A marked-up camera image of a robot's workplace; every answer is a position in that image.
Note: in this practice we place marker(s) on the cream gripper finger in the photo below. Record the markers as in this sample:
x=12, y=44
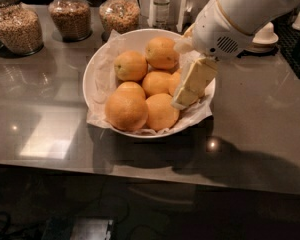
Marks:
x=194, y=80
x=187, y=42

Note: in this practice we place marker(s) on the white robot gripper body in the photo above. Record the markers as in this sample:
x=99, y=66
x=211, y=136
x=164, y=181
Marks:
x=219, y=31

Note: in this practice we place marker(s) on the right glass cereal jar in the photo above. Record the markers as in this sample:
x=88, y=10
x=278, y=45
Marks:
x=119, y=15

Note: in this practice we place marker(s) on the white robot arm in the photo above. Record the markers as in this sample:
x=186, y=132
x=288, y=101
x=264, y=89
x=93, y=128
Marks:
x=252, y=15

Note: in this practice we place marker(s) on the white ceramic bowl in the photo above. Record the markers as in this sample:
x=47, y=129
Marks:
x=90, y=84

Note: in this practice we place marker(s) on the middle glass cereal jar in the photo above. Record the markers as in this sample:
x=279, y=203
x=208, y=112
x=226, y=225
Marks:
x=72, y=18

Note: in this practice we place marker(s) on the large front left orange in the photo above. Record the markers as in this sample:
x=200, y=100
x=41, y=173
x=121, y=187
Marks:
x=126, y=112

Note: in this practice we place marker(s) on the white stand holder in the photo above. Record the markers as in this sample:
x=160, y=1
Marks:
x=181, y=13

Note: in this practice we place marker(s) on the glass cereal jar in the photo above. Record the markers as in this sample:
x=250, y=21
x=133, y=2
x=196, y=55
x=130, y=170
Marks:
x=20, y=28
x=119, y=15
x=72, y=18

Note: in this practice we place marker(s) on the left glass cereal jar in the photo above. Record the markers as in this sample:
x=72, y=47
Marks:
x=20, y=28

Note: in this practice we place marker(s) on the clear glass bottle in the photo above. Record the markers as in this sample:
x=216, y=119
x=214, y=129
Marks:
x=160, y=13

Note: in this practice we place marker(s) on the partly hidden left orange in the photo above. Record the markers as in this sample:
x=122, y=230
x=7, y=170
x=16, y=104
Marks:
x=131, y=87

